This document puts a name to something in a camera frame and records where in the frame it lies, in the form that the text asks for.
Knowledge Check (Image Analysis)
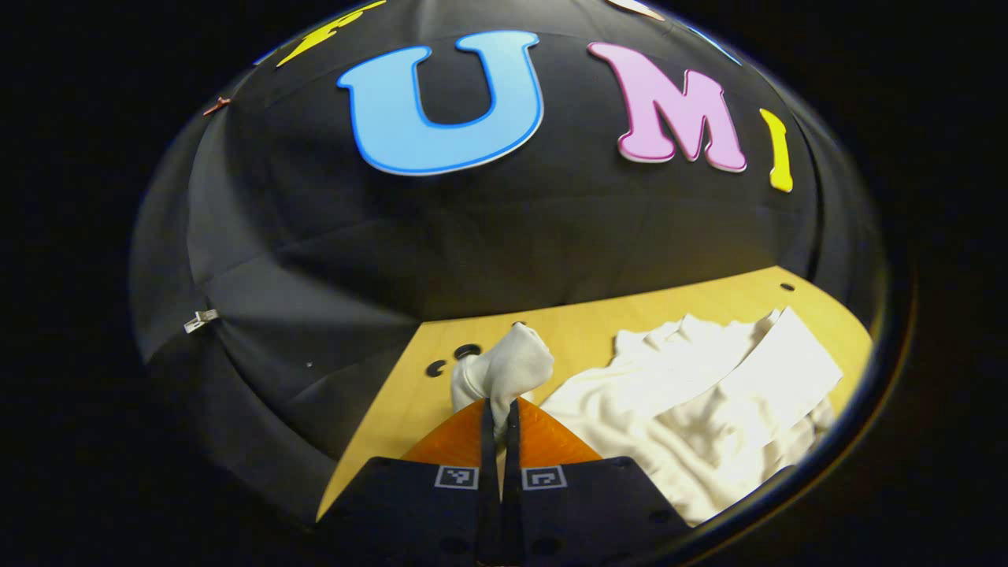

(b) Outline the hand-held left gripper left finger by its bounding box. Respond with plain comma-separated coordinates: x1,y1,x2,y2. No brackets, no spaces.
319,398,502,564

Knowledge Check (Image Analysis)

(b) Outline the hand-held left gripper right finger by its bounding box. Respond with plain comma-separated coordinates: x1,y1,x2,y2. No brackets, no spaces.
504,398,695,564

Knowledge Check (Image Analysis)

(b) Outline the white garment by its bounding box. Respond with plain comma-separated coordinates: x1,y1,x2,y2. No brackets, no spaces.
450,307,843,527

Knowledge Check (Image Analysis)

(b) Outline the black backdrop cloth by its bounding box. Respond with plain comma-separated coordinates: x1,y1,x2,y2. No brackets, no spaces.
130,0,887,521

